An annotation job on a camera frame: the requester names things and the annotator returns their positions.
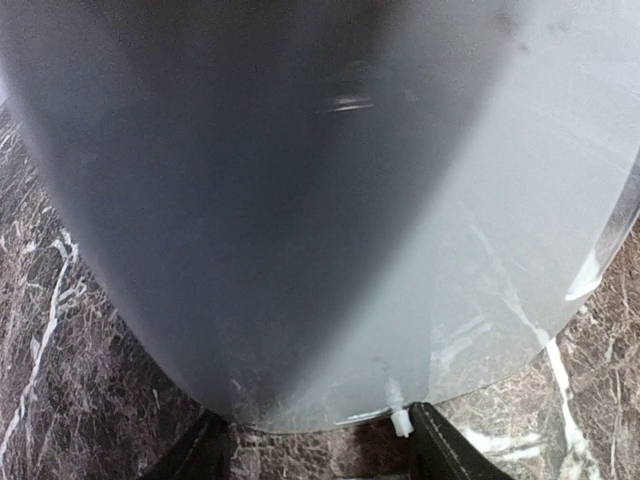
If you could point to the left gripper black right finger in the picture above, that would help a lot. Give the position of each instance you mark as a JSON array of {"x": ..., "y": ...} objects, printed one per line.
[{"x": 438, "y": 451}]

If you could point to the white metronome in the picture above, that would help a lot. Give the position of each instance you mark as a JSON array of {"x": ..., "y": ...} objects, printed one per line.
[{"x": 310, "y": 212}]

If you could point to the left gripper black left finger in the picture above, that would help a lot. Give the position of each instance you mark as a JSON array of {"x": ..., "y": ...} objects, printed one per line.
[{"x": 202, "y": 452}]

